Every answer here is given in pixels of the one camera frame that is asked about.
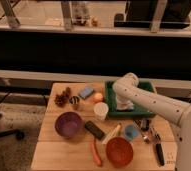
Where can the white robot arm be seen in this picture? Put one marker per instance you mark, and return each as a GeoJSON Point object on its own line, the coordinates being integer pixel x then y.
{"type": "Point", "coordinates": [174, 111]}

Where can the striped small cup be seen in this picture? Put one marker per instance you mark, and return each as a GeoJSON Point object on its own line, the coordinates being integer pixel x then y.
{"type": "Point", "coordinates": [75, 102]}

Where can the orange carrot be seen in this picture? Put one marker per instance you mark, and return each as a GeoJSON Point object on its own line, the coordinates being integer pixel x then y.
{"type": "Point", "coordinates": [95, 155]}

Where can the green plastic tray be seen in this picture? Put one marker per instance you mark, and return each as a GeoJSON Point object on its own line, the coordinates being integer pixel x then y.
{"type": "Point", "coordinates": [136, 112]}

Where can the black small clip object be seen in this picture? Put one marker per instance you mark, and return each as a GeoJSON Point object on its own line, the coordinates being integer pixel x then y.
{"type": "Point", "coordinates": [145, 124]}

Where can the blue sponge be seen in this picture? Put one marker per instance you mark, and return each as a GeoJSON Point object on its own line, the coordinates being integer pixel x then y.
{"type": "Point", "coordinates": [86, 92]}

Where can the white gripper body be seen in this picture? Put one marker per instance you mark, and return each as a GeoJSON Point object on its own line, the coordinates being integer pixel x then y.
{"type": "Point", "coordinates": [120, 99]}

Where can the black handled knife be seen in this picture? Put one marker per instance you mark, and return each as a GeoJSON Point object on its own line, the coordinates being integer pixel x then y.
{"type": "Point", "coordinates": [159, 150]}

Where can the blue small cup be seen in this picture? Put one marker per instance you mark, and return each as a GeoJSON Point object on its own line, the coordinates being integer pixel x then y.
{"type": "Point", "coordinates": [130, 132]}

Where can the purple bowl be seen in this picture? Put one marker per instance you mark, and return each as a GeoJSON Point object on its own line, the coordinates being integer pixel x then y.
{"type": "Point", "coordinates": [68, 124]}

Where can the dark red grapes bunch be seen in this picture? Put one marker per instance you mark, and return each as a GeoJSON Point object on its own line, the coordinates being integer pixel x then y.
{"type": "Point", "coordinates": [62, 99]}

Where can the cream stick utensil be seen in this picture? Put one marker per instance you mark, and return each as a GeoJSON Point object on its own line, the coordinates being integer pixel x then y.
{"type": "Point", "coordinates": [112, 134]}

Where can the white paper cup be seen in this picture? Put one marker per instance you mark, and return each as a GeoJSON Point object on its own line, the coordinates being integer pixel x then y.
{"type": "Point", "coordinates": [101, 109]}

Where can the orange fruit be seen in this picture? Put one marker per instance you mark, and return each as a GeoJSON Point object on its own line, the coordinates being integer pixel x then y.
{"type": "Point", "coordinates": [98, 97]}

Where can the orange-red bowl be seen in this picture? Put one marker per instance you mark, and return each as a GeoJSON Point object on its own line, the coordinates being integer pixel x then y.
{"type": "Point", "coordinates": [119, 152]}

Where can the black rectangular block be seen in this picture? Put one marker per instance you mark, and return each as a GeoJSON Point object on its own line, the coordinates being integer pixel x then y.
{"type": "Point", "coordinates": [94, 130]}

